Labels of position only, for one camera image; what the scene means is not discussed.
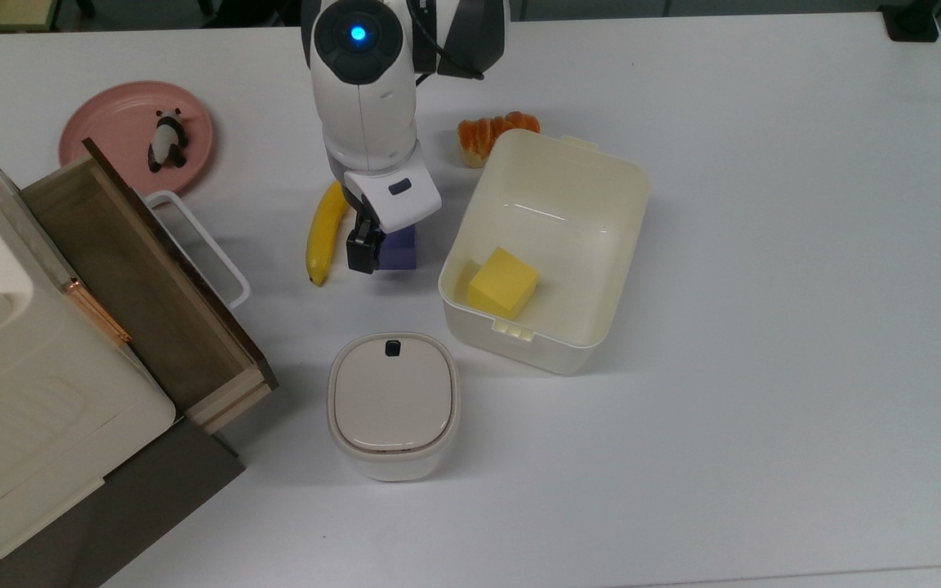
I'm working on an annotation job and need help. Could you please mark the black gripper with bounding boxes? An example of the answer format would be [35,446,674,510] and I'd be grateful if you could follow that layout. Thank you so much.
[346,208,386,275]

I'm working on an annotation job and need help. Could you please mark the purple cube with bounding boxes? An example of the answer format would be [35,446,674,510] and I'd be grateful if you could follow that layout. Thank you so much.
[374,222,420,272]

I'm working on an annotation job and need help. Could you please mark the yellow cube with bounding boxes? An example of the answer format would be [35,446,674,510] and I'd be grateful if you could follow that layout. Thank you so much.
[467,247,542,321]

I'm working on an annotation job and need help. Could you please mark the cream plastic box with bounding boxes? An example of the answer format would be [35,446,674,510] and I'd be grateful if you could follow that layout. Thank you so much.
[438,128,653,377]

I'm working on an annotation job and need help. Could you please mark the yellow toy banana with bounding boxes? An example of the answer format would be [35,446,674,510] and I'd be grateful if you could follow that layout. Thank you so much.
[305,180,353,287]

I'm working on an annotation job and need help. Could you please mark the small beige lidded bin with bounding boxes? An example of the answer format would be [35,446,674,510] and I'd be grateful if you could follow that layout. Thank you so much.
[326,332,462,483]

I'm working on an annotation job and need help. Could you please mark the toy bread loaf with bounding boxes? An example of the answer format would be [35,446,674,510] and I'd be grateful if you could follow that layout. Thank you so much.
[457,111,542,169]

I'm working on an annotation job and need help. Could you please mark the panda figurine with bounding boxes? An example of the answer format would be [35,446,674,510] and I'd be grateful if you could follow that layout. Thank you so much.
[148,108,191,174]

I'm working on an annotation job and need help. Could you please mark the pink plate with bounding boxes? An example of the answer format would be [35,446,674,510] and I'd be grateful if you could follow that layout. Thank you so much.
[59,81,216,198]

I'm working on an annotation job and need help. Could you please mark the cream toy cabinet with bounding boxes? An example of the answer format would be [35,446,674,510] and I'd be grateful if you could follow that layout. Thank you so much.
[0,118,248,588]

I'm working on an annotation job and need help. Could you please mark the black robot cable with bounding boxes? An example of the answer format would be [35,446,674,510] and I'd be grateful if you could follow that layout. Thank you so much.
[407,0,488,86]

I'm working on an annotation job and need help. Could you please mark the brown drawer with white handle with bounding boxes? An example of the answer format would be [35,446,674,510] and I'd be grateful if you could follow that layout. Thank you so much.
[20,137,279,435]

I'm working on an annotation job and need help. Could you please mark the black camera stand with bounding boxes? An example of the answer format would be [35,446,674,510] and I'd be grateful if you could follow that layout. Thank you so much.
[879,0,941,44]

